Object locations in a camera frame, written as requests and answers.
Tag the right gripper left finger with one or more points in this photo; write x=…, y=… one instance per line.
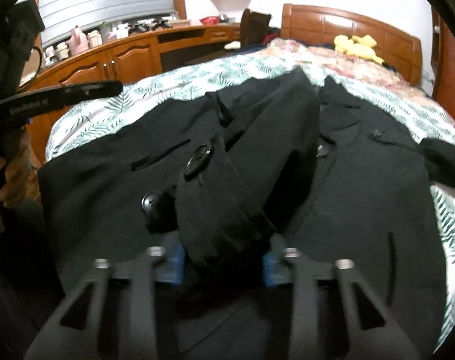
x=111, y=313

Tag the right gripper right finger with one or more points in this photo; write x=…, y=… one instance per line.
x=330, y=310

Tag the black coat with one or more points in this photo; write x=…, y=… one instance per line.
x=335, y=176

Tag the person left hand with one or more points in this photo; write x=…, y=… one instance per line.
x=17, y=173

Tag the palm leaf bedsheet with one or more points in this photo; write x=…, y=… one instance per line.
x=94, y=119

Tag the pink bottle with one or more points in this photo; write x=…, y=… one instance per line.
x=78, y=43

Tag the wooden desk cabinet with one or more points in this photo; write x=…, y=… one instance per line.
x=139, y=56

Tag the floral blanket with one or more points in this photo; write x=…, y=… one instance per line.
x=349, y=66

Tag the red basket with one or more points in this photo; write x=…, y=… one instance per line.
x=210, y=21

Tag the yellow plush toy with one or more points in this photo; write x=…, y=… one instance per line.
x=356, y=46

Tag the dark wooden chair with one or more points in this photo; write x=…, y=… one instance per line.
x=252, y=30

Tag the wooden headboard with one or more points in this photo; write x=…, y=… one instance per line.
x=316, y=25

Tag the wooden louvered wardrobe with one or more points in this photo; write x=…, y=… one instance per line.
x=443, y=64

